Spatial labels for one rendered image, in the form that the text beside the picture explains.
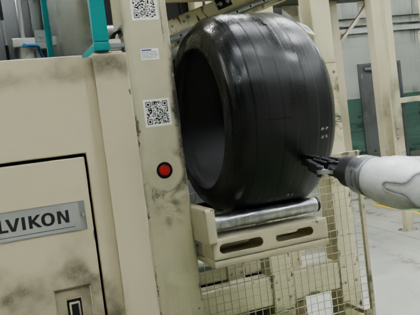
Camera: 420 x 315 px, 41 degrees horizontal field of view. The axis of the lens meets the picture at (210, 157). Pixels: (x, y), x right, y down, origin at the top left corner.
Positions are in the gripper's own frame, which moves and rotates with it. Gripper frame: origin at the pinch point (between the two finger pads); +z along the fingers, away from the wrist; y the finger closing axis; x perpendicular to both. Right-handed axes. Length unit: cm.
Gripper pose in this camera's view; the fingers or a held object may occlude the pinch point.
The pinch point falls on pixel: (310, 160)
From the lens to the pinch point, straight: 146.7
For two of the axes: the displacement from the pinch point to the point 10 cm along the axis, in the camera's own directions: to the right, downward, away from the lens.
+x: 0.8, 9.8, 1.7
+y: -9.3, 1.3, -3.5
